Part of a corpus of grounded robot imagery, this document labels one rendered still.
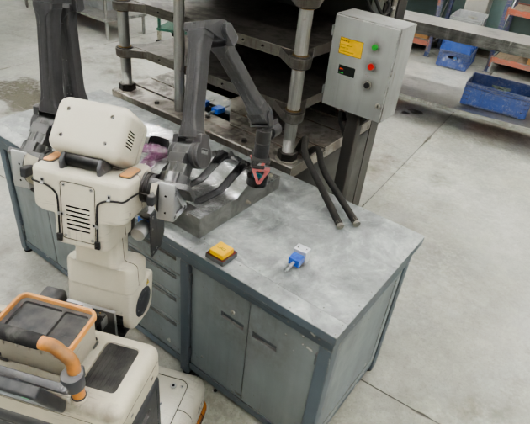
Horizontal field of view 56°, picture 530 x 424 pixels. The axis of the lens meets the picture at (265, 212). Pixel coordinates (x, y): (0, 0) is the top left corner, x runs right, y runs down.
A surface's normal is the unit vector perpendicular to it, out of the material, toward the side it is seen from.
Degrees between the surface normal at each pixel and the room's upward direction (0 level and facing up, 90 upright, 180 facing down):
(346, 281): 0
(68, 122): 48
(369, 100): 90
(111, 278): 82
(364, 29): 90
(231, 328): 90
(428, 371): 0
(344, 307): 0
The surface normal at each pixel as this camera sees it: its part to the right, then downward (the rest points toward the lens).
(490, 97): -0.51, 0.49
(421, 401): 0.09, -0.82
